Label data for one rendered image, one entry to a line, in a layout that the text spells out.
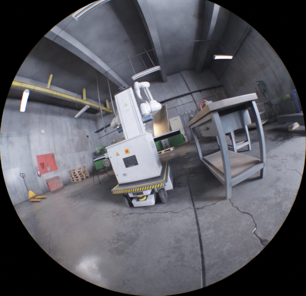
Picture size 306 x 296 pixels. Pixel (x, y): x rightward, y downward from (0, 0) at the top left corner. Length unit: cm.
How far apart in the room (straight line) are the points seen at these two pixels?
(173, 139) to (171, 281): 213
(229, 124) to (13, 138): 756
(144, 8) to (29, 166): 824
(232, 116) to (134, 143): 103
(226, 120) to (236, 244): 95
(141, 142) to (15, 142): 665
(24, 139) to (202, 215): 723
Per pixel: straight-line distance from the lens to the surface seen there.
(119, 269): 86
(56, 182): 625
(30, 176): 651
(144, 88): 203
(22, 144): 680
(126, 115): 163
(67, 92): 738
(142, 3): 451
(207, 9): 617
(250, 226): 85
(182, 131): 672
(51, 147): 711
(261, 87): 555
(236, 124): 102
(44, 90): 569
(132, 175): 116
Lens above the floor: 70
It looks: level
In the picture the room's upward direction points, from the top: 18 degrees counter-clockwise
